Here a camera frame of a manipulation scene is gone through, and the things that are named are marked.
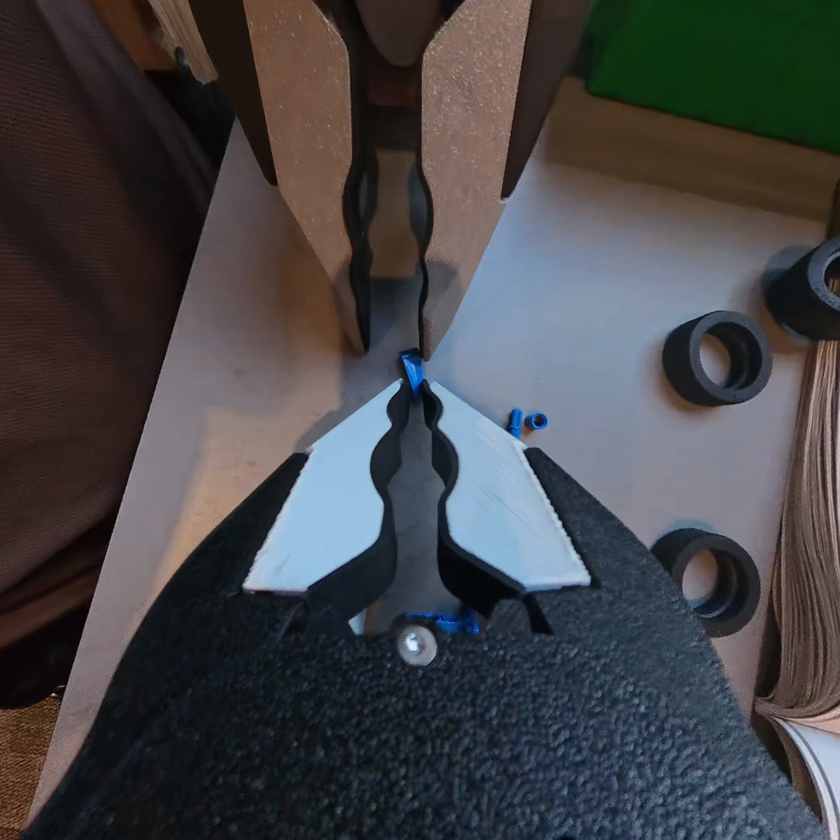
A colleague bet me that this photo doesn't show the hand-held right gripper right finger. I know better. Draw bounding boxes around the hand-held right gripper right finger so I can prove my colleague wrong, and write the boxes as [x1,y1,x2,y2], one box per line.
[416,379,593,622]

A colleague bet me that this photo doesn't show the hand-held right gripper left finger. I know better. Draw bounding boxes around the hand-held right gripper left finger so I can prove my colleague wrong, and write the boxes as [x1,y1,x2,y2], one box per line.
[243,378,417,622]

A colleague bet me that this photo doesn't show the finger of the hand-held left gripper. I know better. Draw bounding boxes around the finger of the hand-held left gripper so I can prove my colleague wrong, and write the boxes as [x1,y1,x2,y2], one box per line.
[244,0,373,357]
[419,0,534,362]

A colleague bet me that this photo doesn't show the blue wedge piece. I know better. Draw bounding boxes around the blue wedge piece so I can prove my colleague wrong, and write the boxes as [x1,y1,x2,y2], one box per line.
[399,350,426,403]

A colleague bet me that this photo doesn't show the grey desk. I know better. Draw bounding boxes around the grey desk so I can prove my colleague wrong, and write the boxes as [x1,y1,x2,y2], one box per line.
[29,75,828,821]

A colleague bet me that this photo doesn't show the wooden bench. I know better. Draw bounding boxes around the wooden bench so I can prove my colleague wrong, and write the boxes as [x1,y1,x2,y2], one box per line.
[92,0,219,84]

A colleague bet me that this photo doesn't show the person's black trousers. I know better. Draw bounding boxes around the person's black trousers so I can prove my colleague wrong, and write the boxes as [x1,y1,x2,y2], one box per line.
[147,66,236,198]

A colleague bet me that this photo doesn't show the black toy tyre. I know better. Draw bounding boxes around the black toy tyre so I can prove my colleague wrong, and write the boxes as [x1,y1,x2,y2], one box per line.
[661,310,774,408]
[651,527,762,639]
[764,236,840,340]

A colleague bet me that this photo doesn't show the green storage bin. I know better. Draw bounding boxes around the green storage bin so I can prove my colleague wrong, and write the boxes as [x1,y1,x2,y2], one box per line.
[583,0,840,156]

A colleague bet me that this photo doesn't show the open instruction booklet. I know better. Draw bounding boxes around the open instruction booklet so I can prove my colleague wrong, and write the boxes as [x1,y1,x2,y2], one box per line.
[753,262,840,840]

